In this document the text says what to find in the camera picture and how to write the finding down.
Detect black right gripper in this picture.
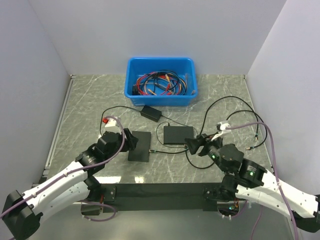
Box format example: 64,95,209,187
183,131,229,174

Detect black patch cable teal plug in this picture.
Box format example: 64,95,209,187
149,96,260,170

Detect black switch box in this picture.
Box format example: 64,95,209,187
127,131,152,163

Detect black network switch with ports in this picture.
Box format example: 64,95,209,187
163,126,194,145

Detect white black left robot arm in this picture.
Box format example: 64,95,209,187
0,128,138,240

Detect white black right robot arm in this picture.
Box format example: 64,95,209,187
185,135,320,233

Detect black power adapter brick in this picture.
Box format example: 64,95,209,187
140,105,162,123

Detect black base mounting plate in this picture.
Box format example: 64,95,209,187
85,182,236,212

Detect blue plastic bin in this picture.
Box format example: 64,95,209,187
124,57,198,107

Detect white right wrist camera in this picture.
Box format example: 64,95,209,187
211,120,231,141

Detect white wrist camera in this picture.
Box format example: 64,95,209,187
211,120,231,141
102,117,119,128

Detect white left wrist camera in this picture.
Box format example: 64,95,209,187
102,117,119,128

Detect thin black adapter cord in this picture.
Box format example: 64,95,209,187
99,106,188,151

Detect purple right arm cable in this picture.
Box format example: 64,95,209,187
224,122,300,240

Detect tangled coloured cables in bin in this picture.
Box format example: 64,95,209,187
131,69,196,97

